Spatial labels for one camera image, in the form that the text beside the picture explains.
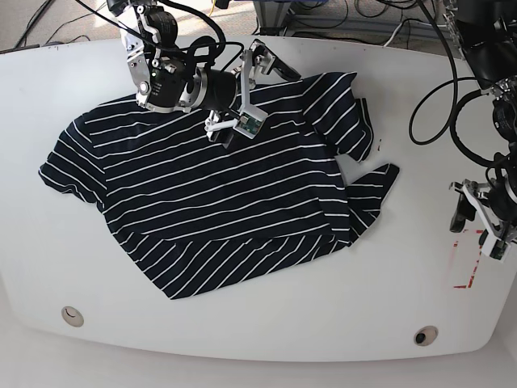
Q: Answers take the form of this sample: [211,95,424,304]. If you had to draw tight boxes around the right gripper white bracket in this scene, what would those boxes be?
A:
[204,40,301,149]

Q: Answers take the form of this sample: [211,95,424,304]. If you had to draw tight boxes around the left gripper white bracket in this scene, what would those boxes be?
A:
[449,177,516,246]

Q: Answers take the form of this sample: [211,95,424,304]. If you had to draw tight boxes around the navy white striped t-shirt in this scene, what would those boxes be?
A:
[39,72,399,300]

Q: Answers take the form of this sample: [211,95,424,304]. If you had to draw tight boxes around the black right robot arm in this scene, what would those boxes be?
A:
[107,1,301,147]

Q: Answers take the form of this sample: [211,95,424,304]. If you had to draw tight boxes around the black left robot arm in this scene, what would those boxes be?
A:
[444,1,516,260]

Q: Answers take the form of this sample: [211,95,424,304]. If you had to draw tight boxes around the red tape rectangle marking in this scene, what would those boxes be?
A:
[448,229,483,289]

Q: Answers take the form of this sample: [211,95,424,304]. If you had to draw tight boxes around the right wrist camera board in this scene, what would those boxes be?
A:
[233,113,264,139]

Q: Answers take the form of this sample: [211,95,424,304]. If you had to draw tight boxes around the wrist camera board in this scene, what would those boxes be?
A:
[481,236,509,261]
[233,113,264,139]

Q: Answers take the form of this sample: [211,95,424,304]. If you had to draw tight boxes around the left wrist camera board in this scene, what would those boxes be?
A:
[481,236,509,261]

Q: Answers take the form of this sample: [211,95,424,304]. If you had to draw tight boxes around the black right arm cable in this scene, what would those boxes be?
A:
[76,0,247,82]

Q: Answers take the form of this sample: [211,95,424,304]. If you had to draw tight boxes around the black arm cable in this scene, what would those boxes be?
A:
[76,0,247,82]
[410,0,498,167]

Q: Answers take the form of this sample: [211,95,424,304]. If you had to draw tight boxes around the grey aluminium frame stand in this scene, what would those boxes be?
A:
[253,0,463,59]

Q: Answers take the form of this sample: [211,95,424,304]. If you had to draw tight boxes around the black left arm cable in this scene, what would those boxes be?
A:
[410,0,498,167]

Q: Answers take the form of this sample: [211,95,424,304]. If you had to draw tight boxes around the right table cable grommet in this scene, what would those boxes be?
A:
[414,326,439,347]

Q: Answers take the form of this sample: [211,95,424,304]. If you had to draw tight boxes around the table cable grommet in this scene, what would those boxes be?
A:
[414,326,439,347]
[61,306,84,328]

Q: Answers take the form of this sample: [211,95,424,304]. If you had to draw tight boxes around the white floor cable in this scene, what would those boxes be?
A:
[382,19,445,48]

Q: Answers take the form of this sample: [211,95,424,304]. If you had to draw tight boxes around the left table cable grommet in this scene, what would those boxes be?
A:
[61,306,84,328]

